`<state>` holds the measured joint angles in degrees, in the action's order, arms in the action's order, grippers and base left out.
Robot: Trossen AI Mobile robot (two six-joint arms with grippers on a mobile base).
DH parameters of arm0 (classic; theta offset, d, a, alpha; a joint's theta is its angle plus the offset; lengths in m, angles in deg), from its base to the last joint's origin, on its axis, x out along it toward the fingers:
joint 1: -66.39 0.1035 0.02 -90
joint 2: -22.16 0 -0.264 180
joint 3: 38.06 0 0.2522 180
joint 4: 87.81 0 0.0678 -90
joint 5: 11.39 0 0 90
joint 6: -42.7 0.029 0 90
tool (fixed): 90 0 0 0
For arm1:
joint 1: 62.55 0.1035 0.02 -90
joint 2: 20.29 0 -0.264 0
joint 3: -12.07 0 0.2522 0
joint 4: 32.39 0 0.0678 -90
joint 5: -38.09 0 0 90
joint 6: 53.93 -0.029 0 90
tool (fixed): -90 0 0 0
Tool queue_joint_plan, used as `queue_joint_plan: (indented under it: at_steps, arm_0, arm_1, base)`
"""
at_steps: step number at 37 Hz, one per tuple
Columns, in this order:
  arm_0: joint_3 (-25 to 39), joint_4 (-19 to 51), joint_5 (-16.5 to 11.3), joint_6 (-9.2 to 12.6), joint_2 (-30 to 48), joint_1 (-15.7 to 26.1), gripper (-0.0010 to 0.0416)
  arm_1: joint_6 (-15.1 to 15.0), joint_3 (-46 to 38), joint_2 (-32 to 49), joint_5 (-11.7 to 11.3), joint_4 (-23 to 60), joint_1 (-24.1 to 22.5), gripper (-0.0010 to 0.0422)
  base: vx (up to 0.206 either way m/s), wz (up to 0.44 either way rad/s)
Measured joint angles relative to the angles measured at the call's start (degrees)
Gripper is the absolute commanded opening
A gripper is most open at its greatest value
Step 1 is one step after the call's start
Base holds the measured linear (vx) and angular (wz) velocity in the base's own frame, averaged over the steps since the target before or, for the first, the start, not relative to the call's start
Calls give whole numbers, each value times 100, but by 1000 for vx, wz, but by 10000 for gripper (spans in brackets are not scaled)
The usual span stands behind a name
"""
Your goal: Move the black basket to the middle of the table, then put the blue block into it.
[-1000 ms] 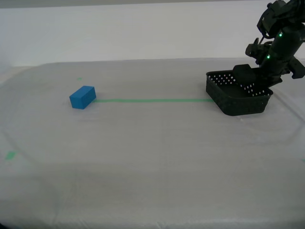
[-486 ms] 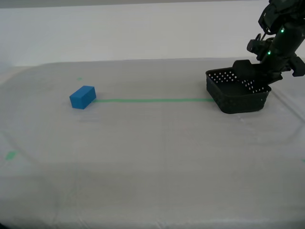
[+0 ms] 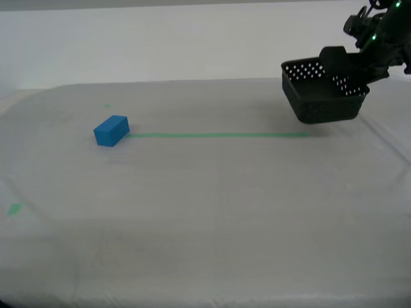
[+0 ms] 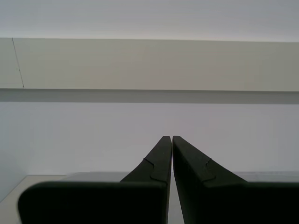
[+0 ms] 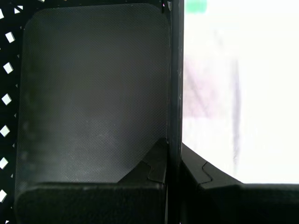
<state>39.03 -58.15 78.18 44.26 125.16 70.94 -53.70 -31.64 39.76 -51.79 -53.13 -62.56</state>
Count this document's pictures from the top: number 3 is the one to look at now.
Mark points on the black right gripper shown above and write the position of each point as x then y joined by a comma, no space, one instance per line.
391,48

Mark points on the black perforated plastic basket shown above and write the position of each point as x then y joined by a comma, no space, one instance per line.
321,110

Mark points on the blue rectangular block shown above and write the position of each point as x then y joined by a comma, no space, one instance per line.
110,133

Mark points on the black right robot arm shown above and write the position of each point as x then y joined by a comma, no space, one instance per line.
399,16

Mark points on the long green tape strip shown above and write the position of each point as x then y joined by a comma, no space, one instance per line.
208,135

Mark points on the translucent plastic table cover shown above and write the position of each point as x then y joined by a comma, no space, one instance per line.
205,208

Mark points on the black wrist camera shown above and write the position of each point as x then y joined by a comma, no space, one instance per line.
358,24

